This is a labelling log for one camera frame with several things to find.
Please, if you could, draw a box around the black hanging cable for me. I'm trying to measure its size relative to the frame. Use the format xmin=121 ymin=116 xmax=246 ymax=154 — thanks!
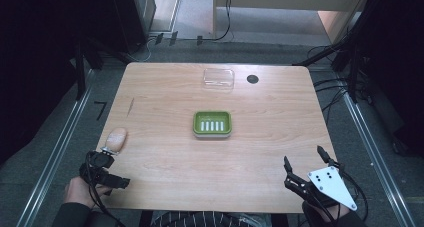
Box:
xmin=203 ymin=0 xmax=235 ymax=43

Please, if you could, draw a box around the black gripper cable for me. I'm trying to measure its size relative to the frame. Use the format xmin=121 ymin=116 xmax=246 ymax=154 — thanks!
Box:
xmin=84 ymin=150 xmax=126 ymax=227
xmin=338 ymin=168 xmax=369 ymax=221

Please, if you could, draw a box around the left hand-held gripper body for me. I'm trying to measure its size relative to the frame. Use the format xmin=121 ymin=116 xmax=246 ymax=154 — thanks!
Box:
xmin=78 ymin=146 xmax=131 ymax=197

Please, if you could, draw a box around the bundle of black floor cables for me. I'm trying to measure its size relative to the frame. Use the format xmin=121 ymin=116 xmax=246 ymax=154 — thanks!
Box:
xmin=306 ymin=45 xmax=374 ymax=126

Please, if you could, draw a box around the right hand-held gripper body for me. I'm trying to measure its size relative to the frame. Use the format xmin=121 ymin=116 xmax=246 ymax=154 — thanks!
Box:
xmin=283 ymin=166 xmax=358 ymax=212

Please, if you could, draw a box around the green soap dish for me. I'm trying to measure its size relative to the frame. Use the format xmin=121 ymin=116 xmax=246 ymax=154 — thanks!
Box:
xmin=192 ymin=110 xmax=233 ymax=139

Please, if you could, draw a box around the beige soap bar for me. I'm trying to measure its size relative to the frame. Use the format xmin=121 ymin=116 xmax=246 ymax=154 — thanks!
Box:
xmin=105 ymin=127 xmax=128 ymax=153

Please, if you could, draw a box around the black metal stand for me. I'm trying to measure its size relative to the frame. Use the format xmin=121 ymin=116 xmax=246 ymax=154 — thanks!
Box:
xmin=293 ymin=6 xmax=368 ymax=105
xmin=73 ymin=40 xmax=104 ymax=101

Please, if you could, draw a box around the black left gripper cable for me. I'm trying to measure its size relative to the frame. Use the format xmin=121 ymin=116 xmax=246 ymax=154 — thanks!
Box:
xmin=84 ymin=150 xmax=126 ymax=227

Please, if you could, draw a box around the person's striped clothing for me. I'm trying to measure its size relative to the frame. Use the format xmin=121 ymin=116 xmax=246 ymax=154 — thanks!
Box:
xmin=151 ymin=210 xmax=273 ymax=227

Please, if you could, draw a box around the person's left hand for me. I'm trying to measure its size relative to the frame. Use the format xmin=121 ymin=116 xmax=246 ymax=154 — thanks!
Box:
xmin=63 ymin=175 xmax=113 ymax=209

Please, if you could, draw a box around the white furniture frame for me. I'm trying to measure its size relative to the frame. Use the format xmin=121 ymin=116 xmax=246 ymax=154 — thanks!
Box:
xmin=211 ymin=0 xmax=373 ymax=45

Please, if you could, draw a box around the clear plastic lid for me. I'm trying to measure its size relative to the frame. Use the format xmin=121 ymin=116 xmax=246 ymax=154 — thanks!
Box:
xmin=202 ymin=67 xmax=236 ymax=91

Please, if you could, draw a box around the metal floor rail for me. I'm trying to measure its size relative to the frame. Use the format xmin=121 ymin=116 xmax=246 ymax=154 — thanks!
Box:
xmin=14 ymin=70 xmax=95 ymax=227
xmin=341 ymin=91 xmax=418 ymax=227

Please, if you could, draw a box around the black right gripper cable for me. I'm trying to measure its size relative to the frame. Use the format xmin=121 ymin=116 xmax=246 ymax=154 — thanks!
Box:
xmin=338 ymin=168 xmax=369 ymax=221

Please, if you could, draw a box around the person's right hand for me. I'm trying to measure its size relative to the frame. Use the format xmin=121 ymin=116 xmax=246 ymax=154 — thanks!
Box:
xmin=301 ymin=200 xmax=353 ymax=225

